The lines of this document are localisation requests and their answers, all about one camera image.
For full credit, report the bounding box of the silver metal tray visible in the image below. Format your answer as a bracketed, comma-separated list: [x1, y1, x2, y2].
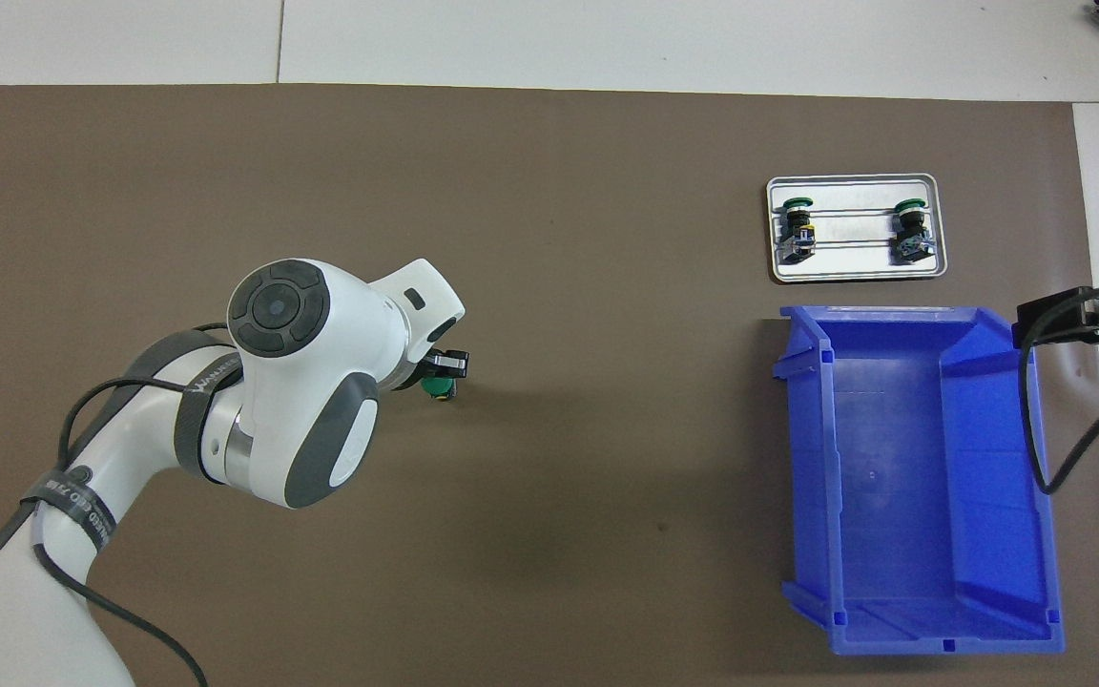
[766, 173, 949, 284]

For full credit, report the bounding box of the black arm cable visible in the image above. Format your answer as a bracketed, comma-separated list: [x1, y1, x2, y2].
[1018, 281, 1099, 496]
[31, 376, 210, 687]

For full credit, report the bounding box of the brown table mat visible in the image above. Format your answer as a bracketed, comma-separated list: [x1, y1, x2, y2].
[0, 84, 1099, 687]

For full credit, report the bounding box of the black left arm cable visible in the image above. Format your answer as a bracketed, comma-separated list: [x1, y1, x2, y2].
[31, 376, 210, 687]

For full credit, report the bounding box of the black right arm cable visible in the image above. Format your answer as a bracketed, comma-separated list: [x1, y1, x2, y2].
[1018, 281, 1099, 496]

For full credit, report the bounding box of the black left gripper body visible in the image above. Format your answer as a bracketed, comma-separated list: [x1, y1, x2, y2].
[384, 350, 429, 393]

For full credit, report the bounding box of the green push button black block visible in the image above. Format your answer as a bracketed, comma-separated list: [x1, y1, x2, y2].
[890, 198, 935, 265]

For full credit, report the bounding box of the blue plastic storage bin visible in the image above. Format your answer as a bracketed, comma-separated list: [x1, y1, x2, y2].
[772, 305, 1066, 657]

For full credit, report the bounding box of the green push button yellow label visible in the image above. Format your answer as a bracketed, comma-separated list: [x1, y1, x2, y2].
[776, 195, 819, 266]

